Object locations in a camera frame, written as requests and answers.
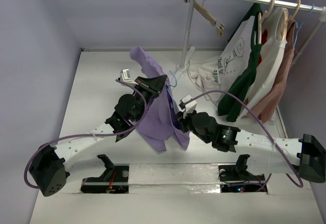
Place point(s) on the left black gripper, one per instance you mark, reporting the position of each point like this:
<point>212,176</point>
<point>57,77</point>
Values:
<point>153,86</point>

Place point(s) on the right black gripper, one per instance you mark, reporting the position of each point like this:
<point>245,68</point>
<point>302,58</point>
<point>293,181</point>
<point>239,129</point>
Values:
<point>182,123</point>

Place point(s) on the purple t shirt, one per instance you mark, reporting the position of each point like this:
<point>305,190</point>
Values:
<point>160,122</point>

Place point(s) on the blue wire hanger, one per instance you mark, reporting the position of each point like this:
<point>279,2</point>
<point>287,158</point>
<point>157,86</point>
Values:
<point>299,26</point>
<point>172,84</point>

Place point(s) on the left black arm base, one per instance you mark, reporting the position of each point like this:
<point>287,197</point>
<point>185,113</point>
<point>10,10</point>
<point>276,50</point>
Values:
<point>114,179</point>

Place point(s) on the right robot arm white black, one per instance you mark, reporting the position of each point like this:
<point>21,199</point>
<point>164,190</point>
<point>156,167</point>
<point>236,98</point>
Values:
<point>259,154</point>

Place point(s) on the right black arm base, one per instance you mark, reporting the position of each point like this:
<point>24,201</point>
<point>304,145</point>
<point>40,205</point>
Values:
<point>235,178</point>

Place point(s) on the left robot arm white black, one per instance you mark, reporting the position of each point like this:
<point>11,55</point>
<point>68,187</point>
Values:
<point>52,165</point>

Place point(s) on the dark green t shirt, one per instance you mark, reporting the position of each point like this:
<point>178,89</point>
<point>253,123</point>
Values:
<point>244,82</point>

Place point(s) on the cream printed t shirt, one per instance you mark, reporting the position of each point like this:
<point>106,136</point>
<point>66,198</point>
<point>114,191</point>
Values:
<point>219,73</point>

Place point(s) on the pink shirt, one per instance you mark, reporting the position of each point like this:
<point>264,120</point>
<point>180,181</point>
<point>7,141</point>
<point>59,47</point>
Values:
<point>281,78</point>

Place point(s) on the wooden clip hanger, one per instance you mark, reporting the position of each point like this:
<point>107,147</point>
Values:
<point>209,17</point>

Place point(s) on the wooden hanger left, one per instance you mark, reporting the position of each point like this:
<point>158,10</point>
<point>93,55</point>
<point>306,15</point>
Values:
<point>262,17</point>

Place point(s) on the wooden hanger right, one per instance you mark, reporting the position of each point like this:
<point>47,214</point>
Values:
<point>287,18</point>

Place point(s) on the white clothes rack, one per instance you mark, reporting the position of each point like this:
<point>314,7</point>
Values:
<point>187,51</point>

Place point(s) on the white tank top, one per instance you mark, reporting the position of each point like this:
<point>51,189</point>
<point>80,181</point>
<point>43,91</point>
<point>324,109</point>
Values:
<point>272,53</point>

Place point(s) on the red garment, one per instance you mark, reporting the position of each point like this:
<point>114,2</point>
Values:
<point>263,41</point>

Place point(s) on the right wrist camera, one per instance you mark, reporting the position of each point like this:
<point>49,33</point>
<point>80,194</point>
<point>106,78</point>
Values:
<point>188,105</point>

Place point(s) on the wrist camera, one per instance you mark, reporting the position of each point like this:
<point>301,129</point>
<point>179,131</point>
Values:
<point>126,77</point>
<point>188,105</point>

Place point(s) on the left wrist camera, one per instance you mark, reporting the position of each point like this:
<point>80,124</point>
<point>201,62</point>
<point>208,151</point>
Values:
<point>126,77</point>

